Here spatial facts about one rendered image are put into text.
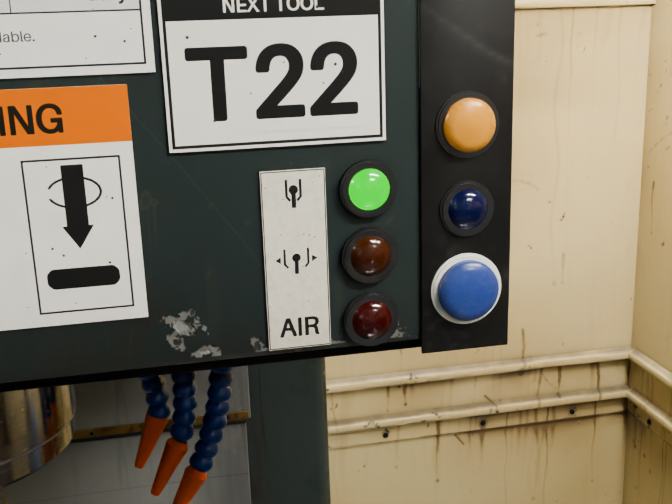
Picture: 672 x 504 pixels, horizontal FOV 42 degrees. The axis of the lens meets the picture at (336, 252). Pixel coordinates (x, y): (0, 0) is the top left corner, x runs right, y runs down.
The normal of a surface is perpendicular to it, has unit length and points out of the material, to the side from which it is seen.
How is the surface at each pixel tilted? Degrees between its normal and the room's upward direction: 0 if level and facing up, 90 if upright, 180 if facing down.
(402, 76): 90
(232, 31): 90
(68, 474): 90
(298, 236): 90
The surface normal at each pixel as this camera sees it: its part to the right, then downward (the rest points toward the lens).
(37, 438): 0.89, 0.09
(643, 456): -0.98, 0.08
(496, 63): 0.20, 0.25
